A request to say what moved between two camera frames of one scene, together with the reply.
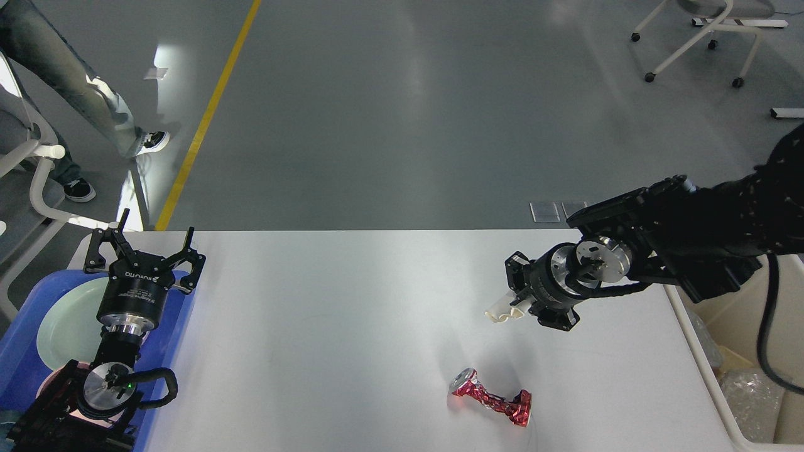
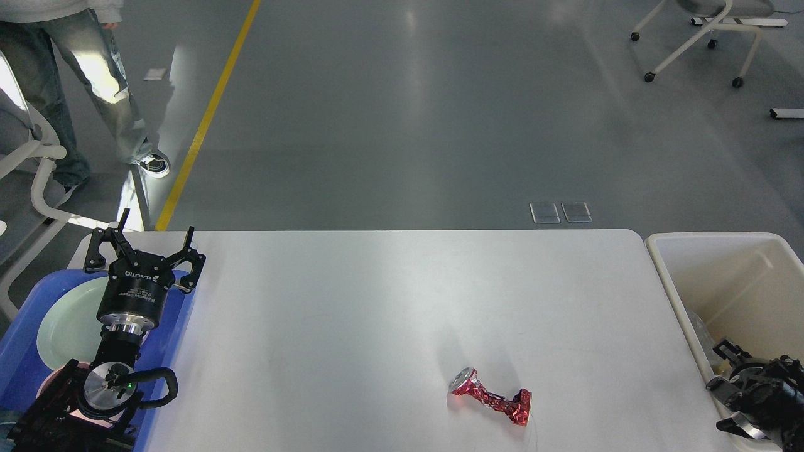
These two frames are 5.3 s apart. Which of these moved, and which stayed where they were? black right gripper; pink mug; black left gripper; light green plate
Moved: black right gripper
Stayed: light green plate; black left gripper; pink mug
